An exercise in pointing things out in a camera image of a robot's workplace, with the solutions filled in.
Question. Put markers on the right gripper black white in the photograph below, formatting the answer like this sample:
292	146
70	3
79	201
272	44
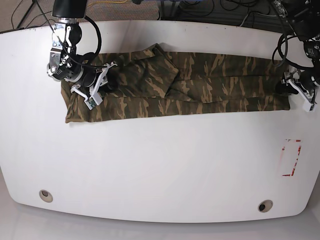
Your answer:
100	81

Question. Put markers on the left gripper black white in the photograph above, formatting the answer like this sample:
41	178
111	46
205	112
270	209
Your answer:
300	82

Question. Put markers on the camouflage t-shirt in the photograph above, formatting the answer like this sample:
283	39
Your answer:
158	83

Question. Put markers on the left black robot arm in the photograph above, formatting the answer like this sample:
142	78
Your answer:
299	19

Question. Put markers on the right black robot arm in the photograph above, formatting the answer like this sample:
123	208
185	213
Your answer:
78	73

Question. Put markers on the red tape rectangle marking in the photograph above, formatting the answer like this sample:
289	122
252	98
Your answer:
290	156

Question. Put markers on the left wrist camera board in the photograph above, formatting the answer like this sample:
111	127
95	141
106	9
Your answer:
308	106

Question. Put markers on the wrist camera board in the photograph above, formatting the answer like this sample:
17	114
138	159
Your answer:
93	101
308	106

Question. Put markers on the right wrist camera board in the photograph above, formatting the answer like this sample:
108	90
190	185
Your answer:
93	101

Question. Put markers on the right table cable grommet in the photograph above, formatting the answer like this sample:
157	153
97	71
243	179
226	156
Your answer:
265	206

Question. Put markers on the table cable grommet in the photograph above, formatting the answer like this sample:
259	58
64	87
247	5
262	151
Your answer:
45	196
265	206

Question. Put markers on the left table cable grommet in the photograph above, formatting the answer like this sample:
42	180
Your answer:
45	196

